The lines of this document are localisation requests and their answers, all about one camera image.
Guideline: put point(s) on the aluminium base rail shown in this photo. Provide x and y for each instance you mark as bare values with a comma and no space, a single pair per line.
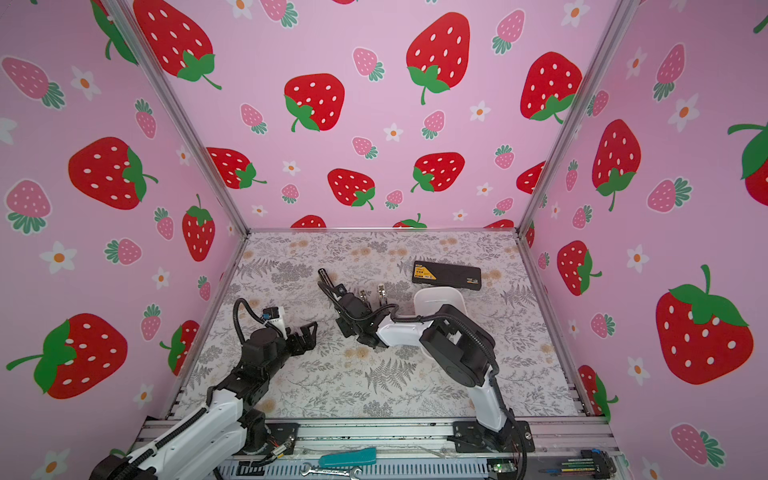
422,448

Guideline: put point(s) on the black stapler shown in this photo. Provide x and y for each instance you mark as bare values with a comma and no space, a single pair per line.
328,287

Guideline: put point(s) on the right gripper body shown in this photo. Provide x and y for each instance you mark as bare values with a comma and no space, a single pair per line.
346,327

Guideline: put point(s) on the silver wrench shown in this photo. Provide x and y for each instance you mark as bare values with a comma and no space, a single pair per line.
353,473

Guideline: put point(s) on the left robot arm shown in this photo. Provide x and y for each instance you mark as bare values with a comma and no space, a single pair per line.
228,422

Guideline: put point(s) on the teal handled tool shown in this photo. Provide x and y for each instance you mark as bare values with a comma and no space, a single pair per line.
348,459

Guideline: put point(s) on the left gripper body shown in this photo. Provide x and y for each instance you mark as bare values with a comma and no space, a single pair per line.
293,347

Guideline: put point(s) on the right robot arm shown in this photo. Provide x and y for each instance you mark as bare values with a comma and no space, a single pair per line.
465,352

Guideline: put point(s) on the black staple box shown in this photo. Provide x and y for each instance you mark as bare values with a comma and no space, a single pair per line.
448,275

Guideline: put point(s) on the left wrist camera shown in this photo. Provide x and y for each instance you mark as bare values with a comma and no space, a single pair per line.
272,314

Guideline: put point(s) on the white plastic tray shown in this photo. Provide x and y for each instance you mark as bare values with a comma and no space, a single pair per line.
437,303

